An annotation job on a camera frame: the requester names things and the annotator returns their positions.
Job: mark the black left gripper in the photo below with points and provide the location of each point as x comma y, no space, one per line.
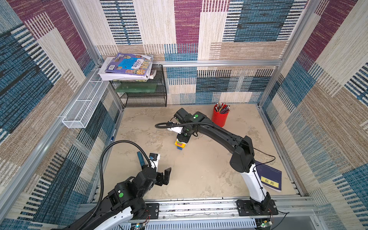
160,181

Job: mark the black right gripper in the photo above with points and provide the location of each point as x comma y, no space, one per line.
183,138

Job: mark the yellow lego brick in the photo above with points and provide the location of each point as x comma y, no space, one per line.
183,145

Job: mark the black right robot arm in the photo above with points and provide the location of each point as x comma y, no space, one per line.
242,160

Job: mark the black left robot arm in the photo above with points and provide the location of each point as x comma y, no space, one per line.
125,202

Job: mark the teal blue marker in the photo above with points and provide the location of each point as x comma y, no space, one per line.
141,160

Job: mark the red pen cup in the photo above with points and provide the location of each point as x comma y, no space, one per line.
219,118

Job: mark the pens in cup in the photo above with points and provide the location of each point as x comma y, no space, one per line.
222,108

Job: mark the green folder on shelf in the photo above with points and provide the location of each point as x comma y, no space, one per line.
136,88

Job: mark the stack of books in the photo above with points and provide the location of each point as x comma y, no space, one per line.
127,67

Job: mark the dark blue notebook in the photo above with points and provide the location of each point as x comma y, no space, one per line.
269,176

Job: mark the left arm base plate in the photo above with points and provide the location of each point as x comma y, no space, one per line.
149,211

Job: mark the black wire mesh shelf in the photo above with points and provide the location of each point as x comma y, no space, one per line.
150,93

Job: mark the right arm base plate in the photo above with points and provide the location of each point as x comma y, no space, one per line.
251,208

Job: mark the white wire basket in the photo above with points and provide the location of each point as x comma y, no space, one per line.
82,110

